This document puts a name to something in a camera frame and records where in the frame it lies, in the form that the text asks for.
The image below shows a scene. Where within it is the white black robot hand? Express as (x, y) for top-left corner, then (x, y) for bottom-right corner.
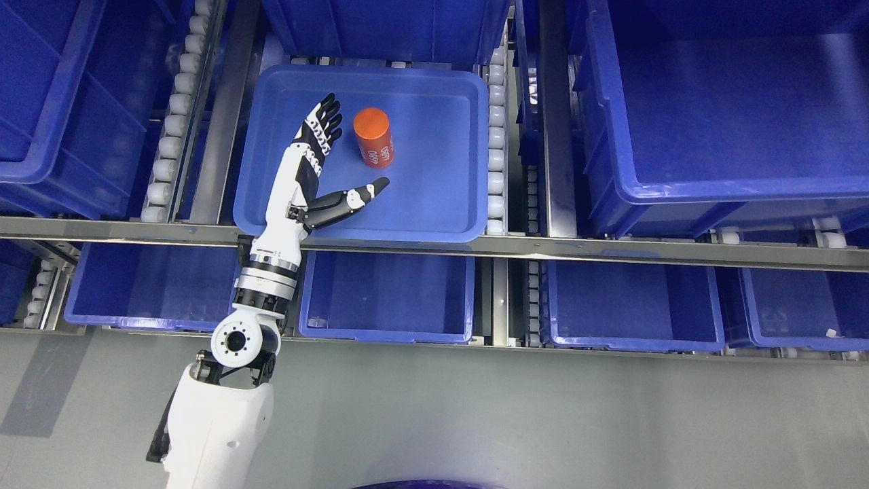
(252, 93), (390, 259)

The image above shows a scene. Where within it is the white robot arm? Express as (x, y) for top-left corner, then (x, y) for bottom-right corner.
(146, 233), (301, 488)

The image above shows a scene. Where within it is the large blue bin upper right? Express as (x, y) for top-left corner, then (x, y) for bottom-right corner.
(567, 1), (868, 238)

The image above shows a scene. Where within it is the large blue bin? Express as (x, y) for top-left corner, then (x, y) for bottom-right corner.
(1, 1), (191, 219)
(567, 1), (868, 238)

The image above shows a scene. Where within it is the blue bin upper middle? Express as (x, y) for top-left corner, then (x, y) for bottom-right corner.
(261, 1), (511, 66)

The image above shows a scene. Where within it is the large blue bin upper left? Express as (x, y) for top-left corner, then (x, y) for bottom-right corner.
(1, 1), (191, 219)

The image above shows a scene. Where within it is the orange cylindrical capacitor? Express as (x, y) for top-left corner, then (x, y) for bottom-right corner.
(353, 107), (394, 169)

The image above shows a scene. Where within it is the blue bin lower left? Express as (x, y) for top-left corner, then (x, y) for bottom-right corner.
(63, 242), (238, 332)

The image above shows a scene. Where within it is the blue bin lower middle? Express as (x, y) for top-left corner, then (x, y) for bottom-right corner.
(296, 251), (475, 344)

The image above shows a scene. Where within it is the metal shelf rack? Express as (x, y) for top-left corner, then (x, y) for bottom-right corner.
(2, 1), (867, 356)

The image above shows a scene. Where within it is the shallow blue tray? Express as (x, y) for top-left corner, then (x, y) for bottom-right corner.
(233, 65), (489, 242)

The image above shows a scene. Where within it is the blue bin far right lower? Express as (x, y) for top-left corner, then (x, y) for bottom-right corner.
(737, 268), (868, 352)

